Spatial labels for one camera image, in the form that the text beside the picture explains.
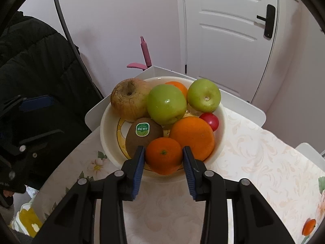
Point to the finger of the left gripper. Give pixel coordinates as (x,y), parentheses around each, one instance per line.
(36,103)

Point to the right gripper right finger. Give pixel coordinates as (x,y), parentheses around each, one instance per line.
(255,221)

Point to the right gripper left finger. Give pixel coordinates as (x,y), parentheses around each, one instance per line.
(73,220)

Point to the brown russet apple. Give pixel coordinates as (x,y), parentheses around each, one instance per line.
(129,99)

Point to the kiwi with green sticker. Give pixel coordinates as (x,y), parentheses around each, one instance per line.
(141,133)

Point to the large orange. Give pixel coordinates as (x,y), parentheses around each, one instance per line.
(195,133)

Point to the small mandarin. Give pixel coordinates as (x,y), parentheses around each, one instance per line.
(164,156)
(308,227)

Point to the green apple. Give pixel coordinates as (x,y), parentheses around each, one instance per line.
(204,95)
(166,104)

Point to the person's left hand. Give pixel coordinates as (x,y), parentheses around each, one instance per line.
(7,193)

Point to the black jacket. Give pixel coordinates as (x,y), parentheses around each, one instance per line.
(37,60)

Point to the yellow cushion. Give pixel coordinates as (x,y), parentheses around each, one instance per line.
(26,221)

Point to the white floral tablecloth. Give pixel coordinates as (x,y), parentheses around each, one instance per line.
(166,213)

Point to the white fruit bowl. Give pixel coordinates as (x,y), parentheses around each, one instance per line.
(113,133)

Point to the red cherry tomato in bowl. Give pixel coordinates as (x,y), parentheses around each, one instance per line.
(211,119)

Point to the orange with stem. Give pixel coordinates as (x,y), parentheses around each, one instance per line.
(180,86)

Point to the white door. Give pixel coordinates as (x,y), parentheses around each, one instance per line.
(225,43)

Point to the black door handle lock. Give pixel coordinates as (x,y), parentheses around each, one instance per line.
(269,21)

